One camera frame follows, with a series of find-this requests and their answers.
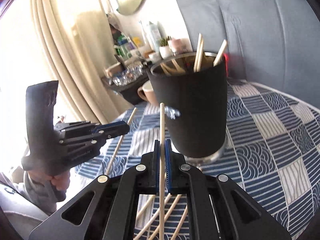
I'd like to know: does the small potted succulent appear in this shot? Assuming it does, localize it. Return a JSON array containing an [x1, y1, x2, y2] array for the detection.
[[159, 36, 172, 59]]

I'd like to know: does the grey sleeve forearm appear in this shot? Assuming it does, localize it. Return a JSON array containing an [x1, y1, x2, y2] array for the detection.
[[0, 172, 67, 215]]

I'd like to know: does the pale green spray bottle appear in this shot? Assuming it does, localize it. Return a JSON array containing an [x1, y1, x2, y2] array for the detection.
[[149, 22, 162, 52]]

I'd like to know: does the red mesh colander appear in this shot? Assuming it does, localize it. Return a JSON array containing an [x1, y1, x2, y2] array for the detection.
[[223, 53, 229, 77]]

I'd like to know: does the black utensil holder cup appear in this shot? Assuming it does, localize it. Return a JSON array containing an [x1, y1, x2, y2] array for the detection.
[[147, 53, 227, 164]]

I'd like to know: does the wooden chopstick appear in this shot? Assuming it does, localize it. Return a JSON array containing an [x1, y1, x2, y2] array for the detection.
[[136, 195, 155, 221], [134, 194, 173, 240], [104, 107, 137, 176], [149, 194, 182, 240], [159, 103, 165, 240]]

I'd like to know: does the black side shelf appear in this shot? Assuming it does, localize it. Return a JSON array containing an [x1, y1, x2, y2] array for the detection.
[[101, 73, 149, 105]]

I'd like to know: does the pink lidded jar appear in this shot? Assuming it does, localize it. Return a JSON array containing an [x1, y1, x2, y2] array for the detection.
[[168, 39, 191, 56]]

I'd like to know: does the chopstick in holder left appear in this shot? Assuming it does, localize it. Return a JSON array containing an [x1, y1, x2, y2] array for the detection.
[[193, 33, 202, 72]]

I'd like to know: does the beige curtain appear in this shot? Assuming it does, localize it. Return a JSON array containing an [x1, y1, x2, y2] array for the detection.
[[30, 0, 131, 124]]

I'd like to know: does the chopstick in holder right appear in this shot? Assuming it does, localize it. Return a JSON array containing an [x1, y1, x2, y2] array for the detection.
[[213, 40, 227, 67]]

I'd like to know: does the chopstick in holder middle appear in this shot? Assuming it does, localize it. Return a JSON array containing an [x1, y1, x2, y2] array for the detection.
[[196, 39, 204, 72]]

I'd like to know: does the crystal glass tray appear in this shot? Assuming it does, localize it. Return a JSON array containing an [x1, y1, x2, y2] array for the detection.
[[112, 65, 143, 86]]

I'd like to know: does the person's left hand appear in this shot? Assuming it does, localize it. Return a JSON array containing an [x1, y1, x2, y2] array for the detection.
[[27, 170, 71, 191]]

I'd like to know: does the beige ceramic mug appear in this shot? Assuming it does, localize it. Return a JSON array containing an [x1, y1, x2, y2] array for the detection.
[[137, 80, 158, 106]]

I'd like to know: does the chopstick in holder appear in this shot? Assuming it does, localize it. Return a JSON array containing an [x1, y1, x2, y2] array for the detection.
[[193, 33, 202, 72], [213, 40, 227, 67], [196, 39, 204, 72]]

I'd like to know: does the grey-blue backdrop cloth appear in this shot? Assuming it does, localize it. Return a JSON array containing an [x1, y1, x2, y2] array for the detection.
[[176, 0, 319, 107]]

